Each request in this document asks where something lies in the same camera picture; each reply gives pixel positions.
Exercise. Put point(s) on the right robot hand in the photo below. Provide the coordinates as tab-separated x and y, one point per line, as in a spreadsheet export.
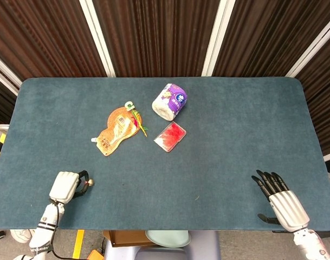
286	208

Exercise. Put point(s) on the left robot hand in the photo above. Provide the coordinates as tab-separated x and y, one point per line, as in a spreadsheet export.
65	187

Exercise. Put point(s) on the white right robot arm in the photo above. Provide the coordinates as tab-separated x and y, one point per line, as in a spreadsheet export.
311	245

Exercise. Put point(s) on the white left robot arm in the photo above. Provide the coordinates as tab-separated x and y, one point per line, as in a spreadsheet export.
45	230

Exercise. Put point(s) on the white sneaker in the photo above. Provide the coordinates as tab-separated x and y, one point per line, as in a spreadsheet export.
19	235

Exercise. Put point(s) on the orange spouted drink pouch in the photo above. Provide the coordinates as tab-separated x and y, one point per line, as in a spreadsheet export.
114	138

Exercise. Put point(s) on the orange box on floor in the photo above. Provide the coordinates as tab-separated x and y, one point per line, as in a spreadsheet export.
95	255

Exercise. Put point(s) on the round woven orange coaster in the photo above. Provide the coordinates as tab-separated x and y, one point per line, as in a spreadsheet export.
117	113

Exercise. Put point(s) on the colourful tassel with green tag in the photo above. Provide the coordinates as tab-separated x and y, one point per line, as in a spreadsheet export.
137	117

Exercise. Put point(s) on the blue felt table cover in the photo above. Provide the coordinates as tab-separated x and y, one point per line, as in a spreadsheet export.
164	154

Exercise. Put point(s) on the light green round stool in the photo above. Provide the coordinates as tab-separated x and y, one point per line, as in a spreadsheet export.
168	238

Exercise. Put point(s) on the clear case with red contents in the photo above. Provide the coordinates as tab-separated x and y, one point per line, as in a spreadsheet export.
170	136

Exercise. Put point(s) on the purple wrapped toilet paper roll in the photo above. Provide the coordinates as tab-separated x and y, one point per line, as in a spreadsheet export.
170	101

